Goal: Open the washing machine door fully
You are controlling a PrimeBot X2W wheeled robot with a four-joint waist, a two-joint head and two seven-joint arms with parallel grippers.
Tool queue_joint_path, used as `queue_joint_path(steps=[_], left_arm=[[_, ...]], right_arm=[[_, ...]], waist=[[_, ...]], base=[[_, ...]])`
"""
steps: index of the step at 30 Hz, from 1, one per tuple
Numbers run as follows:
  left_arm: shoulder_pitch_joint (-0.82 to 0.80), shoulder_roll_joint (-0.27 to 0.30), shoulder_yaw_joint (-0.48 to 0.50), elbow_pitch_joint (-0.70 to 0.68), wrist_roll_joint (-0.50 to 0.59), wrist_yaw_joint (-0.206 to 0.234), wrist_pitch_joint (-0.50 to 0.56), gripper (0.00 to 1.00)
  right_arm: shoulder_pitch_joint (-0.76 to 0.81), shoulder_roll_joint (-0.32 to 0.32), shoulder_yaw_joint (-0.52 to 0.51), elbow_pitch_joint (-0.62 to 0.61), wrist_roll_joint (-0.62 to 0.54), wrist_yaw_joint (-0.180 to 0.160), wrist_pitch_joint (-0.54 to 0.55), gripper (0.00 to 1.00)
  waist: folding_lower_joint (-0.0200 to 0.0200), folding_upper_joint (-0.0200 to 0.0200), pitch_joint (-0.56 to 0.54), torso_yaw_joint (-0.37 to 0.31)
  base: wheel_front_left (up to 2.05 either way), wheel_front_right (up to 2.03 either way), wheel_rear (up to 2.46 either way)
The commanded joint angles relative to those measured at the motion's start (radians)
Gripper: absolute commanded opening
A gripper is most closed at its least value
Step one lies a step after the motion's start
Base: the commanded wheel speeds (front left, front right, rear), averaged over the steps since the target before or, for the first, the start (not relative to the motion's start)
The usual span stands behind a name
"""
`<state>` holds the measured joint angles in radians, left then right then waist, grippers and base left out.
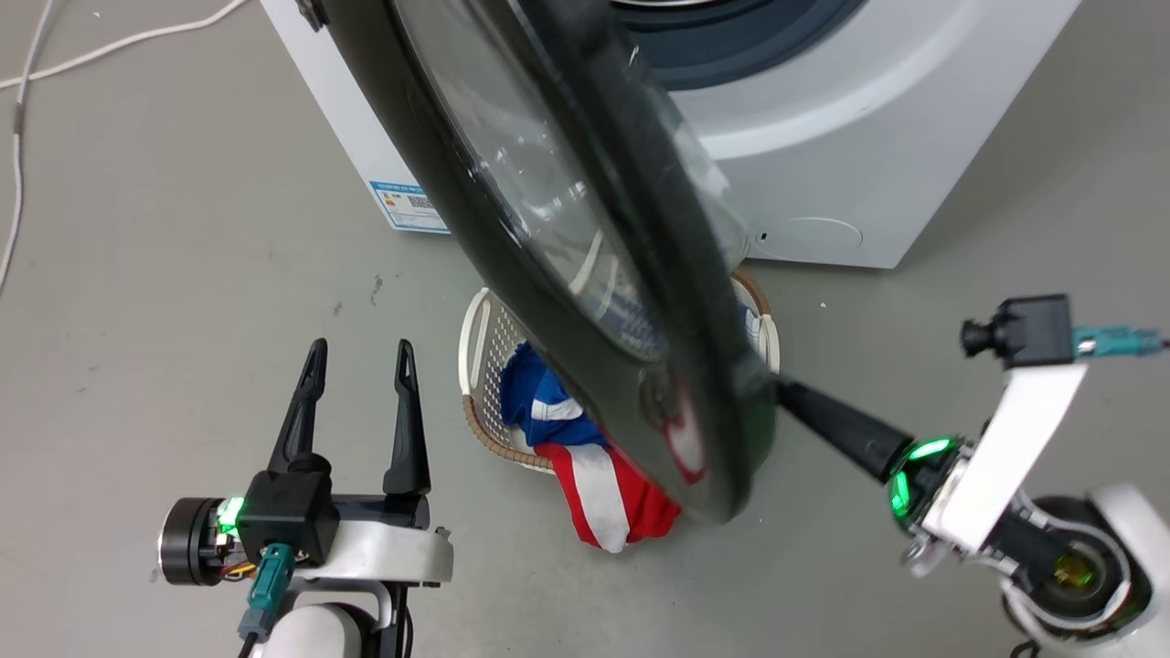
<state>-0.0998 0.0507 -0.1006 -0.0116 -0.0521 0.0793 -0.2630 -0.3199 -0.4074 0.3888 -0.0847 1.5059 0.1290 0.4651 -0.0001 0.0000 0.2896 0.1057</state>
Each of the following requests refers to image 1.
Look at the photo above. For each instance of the red white striped garment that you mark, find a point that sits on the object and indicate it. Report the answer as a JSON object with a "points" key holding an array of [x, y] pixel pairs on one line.
{"points": [[603, 503]]}

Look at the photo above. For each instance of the dark grey door gasket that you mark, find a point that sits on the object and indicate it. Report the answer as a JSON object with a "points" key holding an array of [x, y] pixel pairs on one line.
{"points": [[731, 55]]}

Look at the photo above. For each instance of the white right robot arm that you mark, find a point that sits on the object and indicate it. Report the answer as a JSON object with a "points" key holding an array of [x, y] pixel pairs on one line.
{"points": [[1129, 516]]}

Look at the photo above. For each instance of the teal left camera connector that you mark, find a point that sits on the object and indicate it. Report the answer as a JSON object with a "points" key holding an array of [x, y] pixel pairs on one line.
{"points": [[271, 571]]}

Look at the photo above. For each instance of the teal right camera connector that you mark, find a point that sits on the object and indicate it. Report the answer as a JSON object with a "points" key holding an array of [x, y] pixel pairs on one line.
{"points": [[1111, 342]]}

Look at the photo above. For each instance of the dark metal door hinge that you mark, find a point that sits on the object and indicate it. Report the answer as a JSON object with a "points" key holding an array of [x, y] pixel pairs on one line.
{"points": [[311, 13]]}

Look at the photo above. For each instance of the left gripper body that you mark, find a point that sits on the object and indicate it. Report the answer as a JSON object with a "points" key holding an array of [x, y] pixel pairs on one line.
{"points": [[393, 553]]}

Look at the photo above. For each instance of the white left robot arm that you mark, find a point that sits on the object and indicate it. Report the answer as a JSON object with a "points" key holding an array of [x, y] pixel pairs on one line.
{"points": [[315, 635]]}

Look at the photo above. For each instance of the black glass washing machine door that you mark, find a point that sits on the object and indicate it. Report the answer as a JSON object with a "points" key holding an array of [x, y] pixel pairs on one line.
{"points": [[430, 137]]}

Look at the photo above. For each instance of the white front-load washing machine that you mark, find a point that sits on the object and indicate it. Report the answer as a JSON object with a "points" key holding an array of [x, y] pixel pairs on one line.
{"points": [[823, 164]]}

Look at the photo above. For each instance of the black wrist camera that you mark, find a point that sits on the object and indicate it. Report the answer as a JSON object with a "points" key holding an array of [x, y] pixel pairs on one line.
{"points": [[288, 507], [1033, 331]]}

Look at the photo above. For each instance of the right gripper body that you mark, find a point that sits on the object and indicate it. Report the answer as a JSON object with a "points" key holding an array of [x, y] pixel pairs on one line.
{"points": [[1015, 448]]}

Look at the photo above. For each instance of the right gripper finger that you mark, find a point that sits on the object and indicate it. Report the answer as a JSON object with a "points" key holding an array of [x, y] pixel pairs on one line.
{"points": [[841, 425]]}

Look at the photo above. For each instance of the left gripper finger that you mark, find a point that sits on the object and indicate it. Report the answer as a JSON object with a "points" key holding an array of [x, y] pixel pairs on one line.
{"points": [[408, 429], [302, 411]]}

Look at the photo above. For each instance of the round white filter cover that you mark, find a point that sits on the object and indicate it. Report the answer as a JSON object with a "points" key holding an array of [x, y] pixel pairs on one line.
{"points": [[809, 239]]}

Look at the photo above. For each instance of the blue white garment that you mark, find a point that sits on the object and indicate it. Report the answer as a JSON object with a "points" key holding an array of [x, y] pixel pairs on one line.
{"points": [[539, 402]]}

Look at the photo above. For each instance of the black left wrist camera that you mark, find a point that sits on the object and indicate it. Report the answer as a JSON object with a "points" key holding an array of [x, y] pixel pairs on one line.
{"points": [[288, 507]]}

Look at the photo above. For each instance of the teal camera connector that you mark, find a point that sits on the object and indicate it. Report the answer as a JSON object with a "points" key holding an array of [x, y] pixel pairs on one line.
{"points": [[271, 571], [1111, 342]]}

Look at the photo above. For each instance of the blue white energy label sticker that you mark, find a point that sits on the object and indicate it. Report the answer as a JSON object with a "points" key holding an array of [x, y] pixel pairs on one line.
{"points": [[407, 206]]}

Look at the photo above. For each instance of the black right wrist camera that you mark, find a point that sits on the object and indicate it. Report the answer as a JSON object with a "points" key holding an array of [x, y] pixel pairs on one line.
{"points": [[1033, 331]]}

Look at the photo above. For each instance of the white plastic laundry basket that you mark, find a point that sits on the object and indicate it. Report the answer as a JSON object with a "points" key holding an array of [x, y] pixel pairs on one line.
{"points": [[489, 338]]}

